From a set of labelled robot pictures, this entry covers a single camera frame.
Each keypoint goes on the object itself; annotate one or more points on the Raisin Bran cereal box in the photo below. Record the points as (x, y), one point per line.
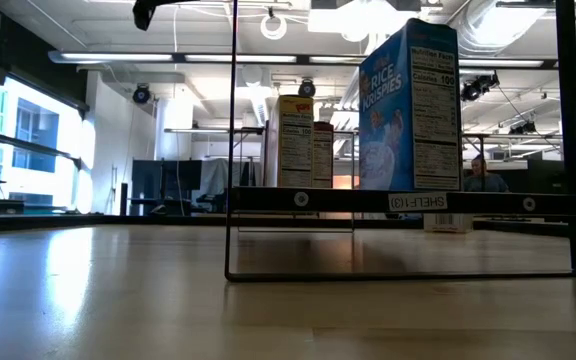
(323, 160)

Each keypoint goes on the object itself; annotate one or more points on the wooden shelf with black frame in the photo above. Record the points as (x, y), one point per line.
(343, 200)

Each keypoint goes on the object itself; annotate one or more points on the blue Rice Krispies cereal box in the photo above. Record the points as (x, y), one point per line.
(383, 125)

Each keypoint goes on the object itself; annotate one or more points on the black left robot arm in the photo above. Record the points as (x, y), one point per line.
(143, 12)

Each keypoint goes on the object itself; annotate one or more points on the grey draped cloth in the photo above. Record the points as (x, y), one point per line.
(218, 172)

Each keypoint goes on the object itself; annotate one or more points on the blue office partition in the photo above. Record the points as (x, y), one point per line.
(165, 185)

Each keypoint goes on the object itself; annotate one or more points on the bright ceiling light panel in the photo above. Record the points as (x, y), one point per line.
(363, 17)

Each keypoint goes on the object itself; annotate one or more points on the black-framed background table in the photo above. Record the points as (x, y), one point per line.
(474, 135)

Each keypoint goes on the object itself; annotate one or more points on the person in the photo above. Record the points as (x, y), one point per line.
(485, 182)

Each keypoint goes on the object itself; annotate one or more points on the long linear ceiling light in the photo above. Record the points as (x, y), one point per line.
(118, 57)

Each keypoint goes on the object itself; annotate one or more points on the black ceiling-mounted device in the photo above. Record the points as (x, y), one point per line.
(478, 87)
(523, 128)

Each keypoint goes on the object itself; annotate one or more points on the large bright window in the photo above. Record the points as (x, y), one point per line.
(73, 150)

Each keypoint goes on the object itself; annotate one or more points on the black round ceiling camera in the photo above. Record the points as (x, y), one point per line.
(141, 94)
(307, 89)

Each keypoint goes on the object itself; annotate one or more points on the black metal table frame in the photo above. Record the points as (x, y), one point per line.
(43, 222)

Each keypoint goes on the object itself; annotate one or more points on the silver ventilation duct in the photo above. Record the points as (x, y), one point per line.
(493, 30)

